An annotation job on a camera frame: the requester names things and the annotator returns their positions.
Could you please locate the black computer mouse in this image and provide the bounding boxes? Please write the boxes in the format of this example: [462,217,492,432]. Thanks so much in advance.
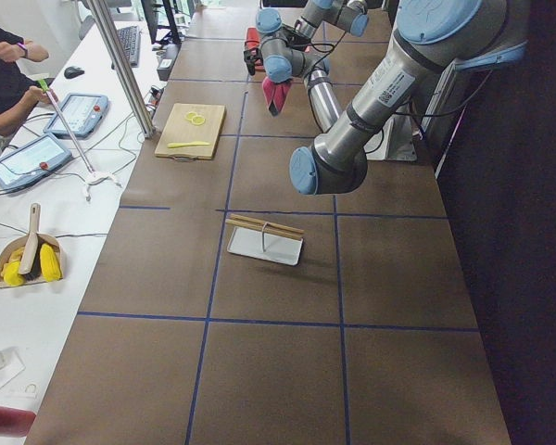
[64,66,84,80]

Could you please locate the teach pendant tablet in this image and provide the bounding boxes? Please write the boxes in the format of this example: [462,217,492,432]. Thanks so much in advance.
[0,134,72,191]
[58,93,109,139]

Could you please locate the pink grey wiping cloth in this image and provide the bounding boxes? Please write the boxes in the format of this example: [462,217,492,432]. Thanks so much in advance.
[261,77,292,117]

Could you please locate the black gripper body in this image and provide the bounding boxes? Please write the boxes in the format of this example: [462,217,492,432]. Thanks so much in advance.
[262,77,292,100]

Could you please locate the black keyboard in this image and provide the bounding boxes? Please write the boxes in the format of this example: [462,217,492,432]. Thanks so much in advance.
[117,25,141,68]

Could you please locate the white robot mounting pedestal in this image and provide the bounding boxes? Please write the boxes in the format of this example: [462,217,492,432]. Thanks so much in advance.
[364,114,417,162]

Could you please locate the silver reacher grabber stick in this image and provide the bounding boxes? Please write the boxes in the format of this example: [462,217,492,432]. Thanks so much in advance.
[38,79,122,202]

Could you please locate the wooden hand brush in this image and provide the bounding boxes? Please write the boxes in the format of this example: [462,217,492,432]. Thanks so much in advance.
[19,203,41,281]

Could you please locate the white towel rack tray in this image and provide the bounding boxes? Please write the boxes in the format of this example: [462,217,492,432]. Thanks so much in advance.
[225,214,305,266]

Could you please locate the wooden cutting board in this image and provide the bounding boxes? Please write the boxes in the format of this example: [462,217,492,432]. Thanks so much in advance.
[155,103,226,160]

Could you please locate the lower teach pendant tablet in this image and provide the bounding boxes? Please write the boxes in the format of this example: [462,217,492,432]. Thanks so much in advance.
[0,134,72,191]

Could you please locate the red object at corner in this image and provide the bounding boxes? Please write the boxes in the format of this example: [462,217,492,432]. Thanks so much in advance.
[0,406,36,438]

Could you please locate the yellow cloth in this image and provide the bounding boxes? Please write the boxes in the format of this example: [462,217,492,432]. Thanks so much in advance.
[0,243,63,286]

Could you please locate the upper teach pendant tablet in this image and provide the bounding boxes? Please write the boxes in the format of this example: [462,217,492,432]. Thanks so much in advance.
[58,93,109,139]

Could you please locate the person in black shirt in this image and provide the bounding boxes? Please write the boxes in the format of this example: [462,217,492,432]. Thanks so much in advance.
[0,28,50,137]

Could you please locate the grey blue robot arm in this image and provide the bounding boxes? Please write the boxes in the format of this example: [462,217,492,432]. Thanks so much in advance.
[294,0,369,39]
[256,1,530,195]

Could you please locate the aluminium frame post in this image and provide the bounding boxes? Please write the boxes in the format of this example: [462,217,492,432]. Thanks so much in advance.
[87,0,156,139]

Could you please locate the yellow plastic knife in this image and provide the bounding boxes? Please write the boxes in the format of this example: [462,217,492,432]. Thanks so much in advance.
[167,140,210,148]

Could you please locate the pink plastic bin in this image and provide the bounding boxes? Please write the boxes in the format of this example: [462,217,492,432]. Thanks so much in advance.
[244,26,312,73]

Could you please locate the wooden dustpan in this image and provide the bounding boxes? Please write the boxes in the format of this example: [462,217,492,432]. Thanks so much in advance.
[0,234,65,288]

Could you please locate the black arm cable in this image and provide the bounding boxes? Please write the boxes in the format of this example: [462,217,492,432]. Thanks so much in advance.
[305,27,353,61]

